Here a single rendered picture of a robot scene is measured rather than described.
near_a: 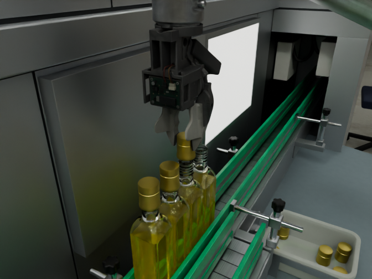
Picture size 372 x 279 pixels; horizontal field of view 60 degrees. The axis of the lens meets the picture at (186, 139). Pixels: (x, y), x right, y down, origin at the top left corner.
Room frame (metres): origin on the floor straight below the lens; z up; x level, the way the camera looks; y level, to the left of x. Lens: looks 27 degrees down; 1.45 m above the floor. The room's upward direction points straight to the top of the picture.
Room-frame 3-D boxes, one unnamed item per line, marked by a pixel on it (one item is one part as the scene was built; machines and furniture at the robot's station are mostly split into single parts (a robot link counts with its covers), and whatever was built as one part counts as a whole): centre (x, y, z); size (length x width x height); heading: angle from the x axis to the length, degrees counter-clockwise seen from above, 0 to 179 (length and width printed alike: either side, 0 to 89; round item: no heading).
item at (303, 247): (0.63, -0.33, 0.80); 0.22 x 0.17 x 0.09; 60
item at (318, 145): (1.13, -0.50, 0.90); 0.17 x 0.05 x 0.23; 60
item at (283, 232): (0.71, -0.28, 0.79); 0.04 x 0.04 x 0.04
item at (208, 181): (0.57, -0.03, 0.99); 0.06 x 0.06 x 0.21; 59
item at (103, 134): (0.83, -0.03, 1.15); 0.90 x 0.03 x 0.34; 150
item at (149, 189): (0.42, 0.06, 1.14); 0.04 x 0.04 x 0.04
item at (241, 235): (0.58, -0.17, 0.85); 0.09 x 0.04 x 0.07; 60
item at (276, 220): (0.58, -0.18, 0.95); 0.17 x 0.03 x 0.12; 60
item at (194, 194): (0.52, 0.00, 0.99); 0.06 x 0.06 x 0.21; 61
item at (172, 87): (0.49, 0.01, 1.33); 0.09 x 0.08 x 0.12; 151
